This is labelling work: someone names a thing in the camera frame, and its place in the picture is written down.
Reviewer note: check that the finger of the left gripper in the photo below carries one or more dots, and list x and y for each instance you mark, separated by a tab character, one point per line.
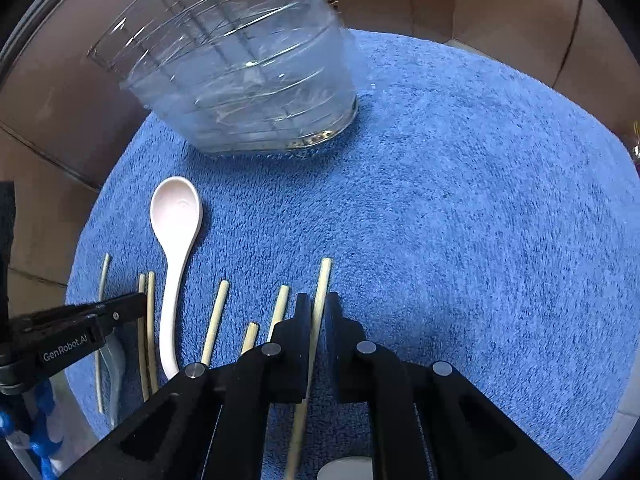
105	314

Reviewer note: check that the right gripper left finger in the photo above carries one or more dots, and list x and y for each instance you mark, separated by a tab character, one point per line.
243	393

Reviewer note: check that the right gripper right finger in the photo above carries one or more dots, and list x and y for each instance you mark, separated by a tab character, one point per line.
366	372

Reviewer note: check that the pink ceramic spoon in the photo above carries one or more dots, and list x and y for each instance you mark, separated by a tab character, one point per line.
176	215

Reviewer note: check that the blue white gloved hand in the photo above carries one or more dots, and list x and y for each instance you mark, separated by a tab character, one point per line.
34	422

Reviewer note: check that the thin chopstick left pair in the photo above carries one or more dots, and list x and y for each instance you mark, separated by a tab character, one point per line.
143	374

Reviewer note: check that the thin chopstick pair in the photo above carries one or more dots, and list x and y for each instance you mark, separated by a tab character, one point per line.
143	374
150	332

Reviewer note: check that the thin chopstick right pair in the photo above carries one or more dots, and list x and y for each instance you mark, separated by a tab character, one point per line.
150	332

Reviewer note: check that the short wooden chopstick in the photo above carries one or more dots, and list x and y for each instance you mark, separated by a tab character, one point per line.
250	337

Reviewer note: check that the wooden chopstick beside spoon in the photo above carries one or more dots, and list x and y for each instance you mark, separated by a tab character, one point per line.
214	322

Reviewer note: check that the blue terry towel mat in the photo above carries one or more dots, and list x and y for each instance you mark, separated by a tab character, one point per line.
471	213

